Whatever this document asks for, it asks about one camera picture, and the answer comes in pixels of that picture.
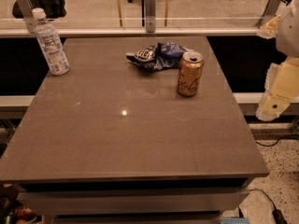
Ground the clear plastic water bottle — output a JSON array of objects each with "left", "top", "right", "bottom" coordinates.
[{"left": 32, "top": 7, "right": 70, "bottom": 76}]

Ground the left metal glass bracket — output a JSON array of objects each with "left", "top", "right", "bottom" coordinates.
[{"left": 12, "top": 0, "right": 35, "bottom": 34}]

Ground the black power adapter cable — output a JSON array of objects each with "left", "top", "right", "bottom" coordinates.
[{"left": 237, "top": 188, "right": 289, "bottom": 224}]

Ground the black bag on floor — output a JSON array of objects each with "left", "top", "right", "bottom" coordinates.
[{"left": 11, "top": 0, "right": 67, "bottom": 20}]

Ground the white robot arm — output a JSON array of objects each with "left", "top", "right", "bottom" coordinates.
[{"left": 255, "top": 0, "right": 299, "bottom": 121}]

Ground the black floor cable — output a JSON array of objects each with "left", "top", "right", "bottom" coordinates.
[{"left": 255, "top": 134, "right": 299, "bottom": 147}]

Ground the orange soda can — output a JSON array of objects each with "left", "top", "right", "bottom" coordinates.
[{"left": 177, "top": 51, "right": 204, "bottom": 97}]

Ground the crumpled blue chip bag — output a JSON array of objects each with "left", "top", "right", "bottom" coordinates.
[{"left": 126, "top": 42, "right": 189, "bottom": 72}]

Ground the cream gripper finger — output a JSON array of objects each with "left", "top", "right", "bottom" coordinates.
[
  {"left": 257, "top": 14, "right": 281, "bottom": 39},
  {"left": 255, "top": 57, "right": 299, "bottom": 121}
]

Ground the grey drawer cabinet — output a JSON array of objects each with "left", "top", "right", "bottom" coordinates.
[{"left": 18, "top": 187, "right": 249, "bottom": 224}]

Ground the metal glass bracket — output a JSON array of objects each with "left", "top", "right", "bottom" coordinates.
[
  {"left": 256, "top": 0, "right": 282, "bottom": 27},
  {"left": 12, "top": 0, "right": 35, "bottom": 34},
  {"left": 145, "top": 0, "right": 156, "bottom": 33}
]

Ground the centre metal glass bracket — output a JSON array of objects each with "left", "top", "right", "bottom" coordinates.
[{"left": 145, "top": 0, "right": 156, "bottom": 33}]

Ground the glass barrier panel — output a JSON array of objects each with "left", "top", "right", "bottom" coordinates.
[{"left": 0, "top": 0, "right": 283, "bottom": 30}]

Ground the right metal glass bracket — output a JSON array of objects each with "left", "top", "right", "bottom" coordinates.
[{"left": 256, "top": 0, "right": 282, "bottom": 27}]

